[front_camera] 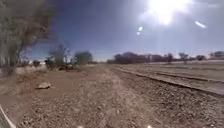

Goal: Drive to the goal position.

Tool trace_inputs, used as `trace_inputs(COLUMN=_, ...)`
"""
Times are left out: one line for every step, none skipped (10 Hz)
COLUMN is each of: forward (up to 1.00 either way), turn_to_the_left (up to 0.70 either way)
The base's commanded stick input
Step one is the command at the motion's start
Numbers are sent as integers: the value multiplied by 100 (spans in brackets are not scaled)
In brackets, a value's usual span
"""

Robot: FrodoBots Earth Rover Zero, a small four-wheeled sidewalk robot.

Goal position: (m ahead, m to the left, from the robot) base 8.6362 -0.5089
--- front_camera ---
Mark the row of distant trees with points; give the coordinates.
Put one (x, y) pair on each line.
(133, 58)

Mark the small leafy tree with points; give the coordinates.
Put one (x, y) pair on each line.
(83, 57)

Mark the brown gravel track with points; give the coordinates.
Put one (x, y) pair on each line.
(100, 103)

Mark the dark brush pile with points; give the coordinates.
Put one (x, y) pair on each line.
(67, 67)

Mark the thin bare tree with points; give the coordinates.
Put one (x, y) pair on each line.
(59, 55)

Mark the pale flat rock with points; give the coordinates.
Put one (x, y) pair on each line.
(44, 85)

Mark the railway track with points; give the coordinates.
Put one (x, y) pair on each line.
(186, 85)

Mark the dry pale grass strip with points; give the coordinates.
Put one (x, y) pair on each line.
(26, 70)

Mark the tall sparse tree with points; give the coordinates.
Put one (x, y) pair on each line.
(11, 40)

